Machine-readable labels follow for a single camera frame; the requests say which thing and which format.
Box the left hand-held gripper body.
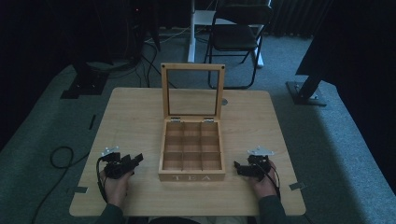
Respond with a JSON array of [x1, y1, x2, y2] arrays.
[[99, 146, 136, 180]]

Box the black folding chair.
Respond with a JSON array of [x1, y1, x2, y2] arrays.
[[204, 0, 276, 91]]

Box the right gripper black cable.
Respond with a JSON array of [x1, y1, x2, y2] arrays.
[[261, 163, 282, 200]]

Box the person's left hand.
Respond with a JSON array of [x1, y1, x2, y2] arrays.
[[102, 169, 135, 208]]

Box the black stand with base plate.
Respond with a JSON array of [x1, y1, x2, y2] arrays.
[[285, 74, 328, 107]]

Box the black stand base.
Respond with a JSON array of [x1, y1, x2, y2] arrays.
[[60, 61, 110, 100]]

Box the black cables bundle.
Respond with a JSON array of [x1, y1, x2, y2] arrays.
[[135, 39, 177, 90]]

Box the wooden tea box with lid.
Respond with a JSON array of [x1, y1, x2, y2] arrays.
[[158, 63, 227, 183]]

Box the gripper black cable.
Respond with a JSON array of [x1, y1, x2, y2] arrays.
[[95, 156, 108, 203], [261, 163, 282, 200]]

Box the person's right hand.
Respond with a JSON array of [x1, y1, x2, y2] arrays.
[[248, 160, 280, 201]]

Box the grey tape piece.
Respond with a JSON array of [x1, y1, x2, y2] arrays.
[[288, 181, 308, 191], [66, 186, 89, 195]]

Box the white cable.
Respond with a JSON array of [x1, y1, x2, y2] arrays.
[[144, 26, 191, 45]]

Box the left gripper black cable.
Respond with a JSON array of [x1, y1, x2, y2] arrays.
[[95, 156, 108, 203]]

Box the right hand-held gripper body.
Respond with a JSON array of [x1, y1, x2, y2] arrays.
[[245, 146, 276, 182]]

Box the black floor cable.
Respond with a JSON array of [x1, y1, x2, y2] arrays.
[[30, 146, 92, 224]]

